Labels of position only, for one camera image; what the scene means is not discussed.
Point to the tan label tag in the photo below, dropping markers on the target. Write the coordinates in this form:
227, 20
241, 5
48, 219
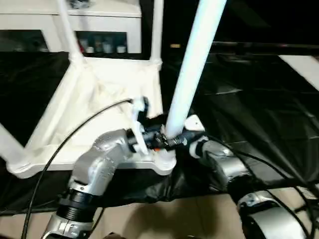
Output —
175, 45

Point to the black metal frame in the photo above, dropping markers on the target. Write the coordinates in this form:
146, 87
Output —
269, 46

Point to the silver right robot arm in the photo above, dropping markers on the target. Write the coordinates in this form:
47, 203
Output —
231, 166

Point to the white flat panel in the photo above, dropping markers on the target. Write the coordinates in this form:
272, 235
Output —
302, 68

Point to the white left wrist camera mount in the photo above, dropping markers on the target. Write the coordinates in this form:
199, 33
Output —
138, 117

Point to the white plastic table top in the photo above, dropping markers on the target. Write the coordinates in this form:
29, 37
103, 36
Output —
99, 82

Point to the black plastic mat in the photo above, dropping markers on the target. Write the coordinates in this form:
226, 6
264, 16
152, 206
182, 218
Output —
261, 99

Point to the white plastic table leg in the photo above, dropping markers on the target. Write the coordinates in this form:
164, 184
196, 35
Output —
68, 32
157, 30
11, 147
194, 62

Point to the white cabinet with glass doors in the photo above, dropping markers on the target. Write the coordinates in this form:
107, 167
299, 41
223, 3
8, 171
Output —
49, 22

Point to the grey crumpled bag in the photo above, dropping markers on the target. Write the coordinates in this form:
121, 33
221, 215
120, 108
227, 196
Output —
79, 3

